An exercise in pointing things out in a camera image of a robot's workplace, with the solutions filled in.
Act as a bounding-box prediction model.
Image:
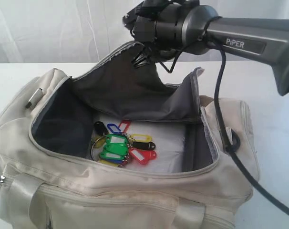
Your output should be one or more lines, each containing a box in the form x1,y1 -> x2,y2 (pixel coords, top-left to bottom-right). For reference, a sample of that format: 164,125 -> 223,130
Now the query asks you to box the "cream fabric duffel bag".
0,42 -> 253,229

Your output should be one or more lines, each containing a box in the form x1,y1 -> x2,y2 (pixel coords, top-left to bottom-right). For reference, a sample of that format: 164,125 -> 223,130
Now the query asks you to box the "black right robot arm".
122,0 -> 289,95

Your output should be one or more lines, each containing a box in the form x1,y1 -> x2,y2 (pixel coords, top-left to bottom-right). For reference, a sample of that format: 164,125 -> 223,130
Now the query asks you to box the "colourful key tag bunch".
89,120 -> 157,167

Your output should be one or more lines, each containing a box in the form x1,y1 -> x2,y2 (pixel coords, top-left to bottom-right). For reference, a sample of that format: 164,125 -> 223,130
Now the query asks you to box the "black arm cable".
213,40 -> 289,220

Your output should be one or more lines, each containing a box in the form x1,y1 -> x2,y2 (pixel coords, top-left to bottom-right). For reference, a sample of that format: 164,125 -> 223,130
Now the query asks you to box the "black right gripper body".
122,0 -> 183,69

